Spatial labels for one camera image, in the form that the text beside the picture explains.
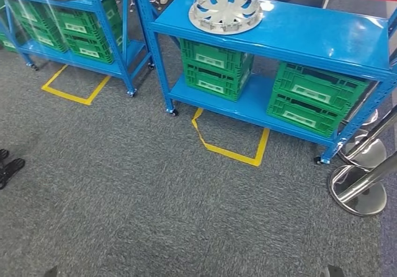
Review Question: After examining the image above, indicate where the blue metal shelf rack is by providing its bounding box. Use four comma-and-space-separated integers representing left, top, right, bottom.
0, 0, 156, 99
132, 0, 397, 166

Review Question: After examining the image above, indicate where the silver black humanoid robot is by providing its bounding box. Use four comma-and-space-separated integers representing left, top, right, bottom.
0, 148, 26, 190

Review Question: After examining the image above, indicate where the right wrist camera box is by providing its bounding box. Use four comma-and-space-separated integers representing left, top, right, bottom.
324, 265, 345, 277

